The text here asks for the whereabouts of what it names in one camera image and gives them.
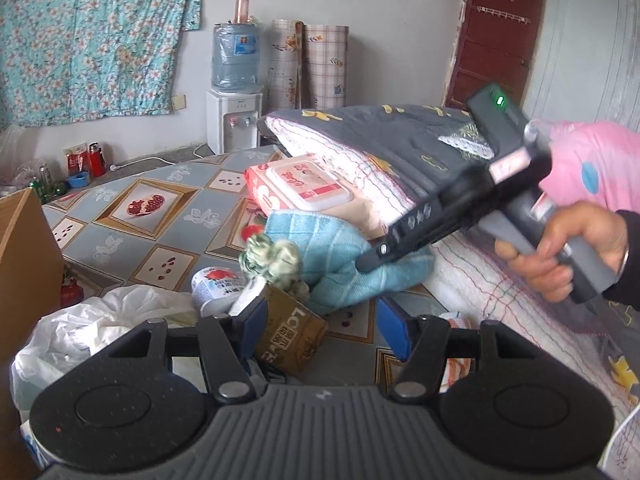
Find dark quilt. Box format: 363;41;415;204
257;102;640;476

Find green bottles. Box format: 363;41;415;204
30;162;68;203

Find blue water jug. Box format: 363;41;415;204
212;22;261;93

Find teal checked towel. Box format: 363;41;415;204
265;210;436;316

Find rolled checkered mat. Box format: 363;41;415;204
302;22;349;109

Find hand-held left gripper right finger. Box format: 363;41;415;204
376;297;543;403

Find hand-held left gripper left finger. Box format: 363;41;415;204
107;297;271;406

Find orange white packet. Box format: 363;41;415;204
440;312;481;391

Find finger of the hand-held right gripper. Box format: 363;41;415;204
356;199;467;274

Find green scrunchie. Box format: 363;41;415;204
239;232;311;296

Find white yogurt cup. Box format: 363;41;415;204
191;266;251;318

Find brown cardboard box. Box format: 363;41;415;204
0;187;66;480

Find white water dispenser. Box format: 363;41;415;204
206;87;264;156

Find dark red door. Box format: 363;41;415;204
442;0;548;111

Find white plastic bag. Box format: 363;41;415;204
10;285;201;411

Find brown carton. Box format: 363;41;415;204
255;285;328;378

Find pink wet wipes pack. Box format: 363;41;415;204
244;154;388;241

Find clear plastic bags pile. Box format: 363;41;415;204
0;125;51;196

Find wall hook rack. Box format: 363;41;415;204
475;5;532;26

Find teal floral wall cloth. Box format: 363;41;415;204
0;0;206;128

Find person's right forearm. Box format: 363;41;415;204
612;209;640;307

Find person's right hand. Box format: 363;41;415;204
492;199;629;304

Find rolled fruit print mat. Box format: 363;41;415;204
267;19;306;111

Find white power cable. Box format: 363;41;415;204
107;142;211;171

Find person's pink clothing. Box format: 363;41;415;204
532;120;640;211

